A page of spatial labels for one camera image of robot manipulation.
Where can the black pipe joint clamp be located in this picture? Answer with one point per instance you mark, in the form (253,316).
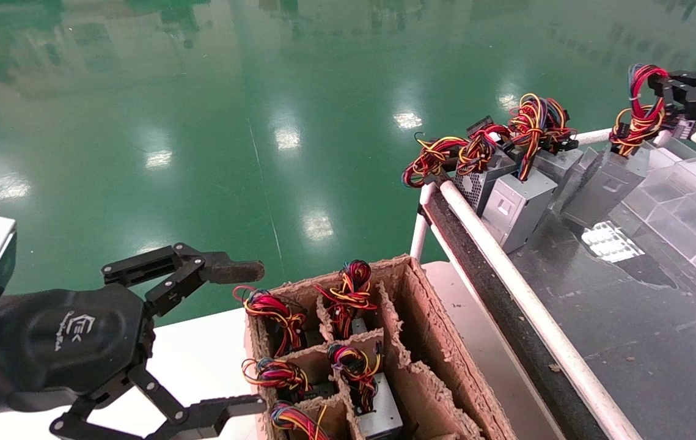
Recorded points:
(436,181)

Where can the long white frame pipe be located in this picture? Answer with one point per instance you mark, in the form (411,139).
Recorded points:
(537,311)

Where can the short white frame leg pipe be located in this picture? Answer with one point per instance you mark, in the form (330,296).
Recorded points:
(420,235)

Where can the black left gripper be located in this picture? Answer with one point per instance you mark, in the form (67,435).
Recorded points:
(73,336)

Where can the brown cardboard divider box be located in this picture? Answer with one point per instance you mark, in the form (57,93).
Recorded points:
(427,324)

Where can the clear acrylic divider tray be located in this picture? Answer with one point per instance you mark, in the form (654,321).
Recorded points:
(690,201)

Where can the large silver power supply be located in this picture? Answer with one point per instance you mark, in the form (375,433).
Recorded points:
(519,208)

